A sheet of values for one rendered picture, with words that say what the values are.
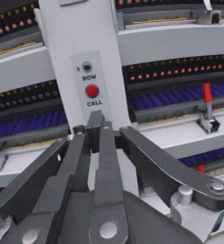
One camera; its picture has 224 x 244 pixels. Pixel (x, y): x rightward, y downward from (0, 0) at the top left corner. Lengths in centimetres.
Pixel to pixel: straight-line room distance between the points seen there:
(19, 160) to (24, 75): 17
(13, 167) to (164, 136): 30
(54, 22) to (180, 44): 18
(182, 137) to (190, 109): 8
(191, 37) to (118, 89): 14
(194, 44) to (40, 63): 23
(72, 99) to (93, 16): 12
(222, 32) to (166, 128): 19
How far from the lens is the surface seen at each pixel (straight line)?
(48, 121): 36
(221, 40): 29
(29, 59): 23
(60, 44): 22
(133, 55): 22
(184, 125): 31
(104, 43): 21
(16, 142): 36
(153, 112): 30
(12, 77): 25
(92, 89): 20
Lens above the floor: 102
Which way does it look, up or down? 20 degrees down
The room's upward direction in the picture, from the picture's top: 10 degrees counter-clockwise
